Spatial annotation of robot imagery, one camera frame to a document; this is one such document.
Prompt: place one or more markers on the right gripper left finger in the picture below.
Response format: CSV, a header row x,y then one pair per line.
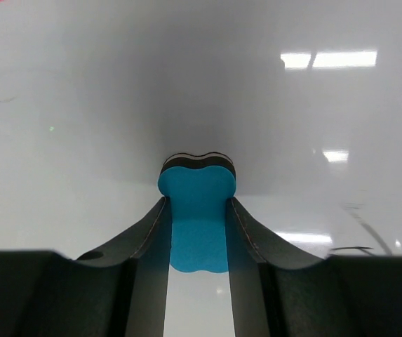
x,y
116,289

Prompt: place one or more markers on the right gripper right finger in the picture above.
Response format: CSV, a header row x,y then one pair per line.
x,y
278,289

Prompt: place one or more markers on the blue whiteboard eraser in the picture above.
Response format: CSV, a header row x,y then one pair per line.
x,y
198,187

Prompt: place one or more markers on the pink-framed whiteboard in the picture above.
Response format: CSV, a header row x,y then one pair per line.
x,y
305,97

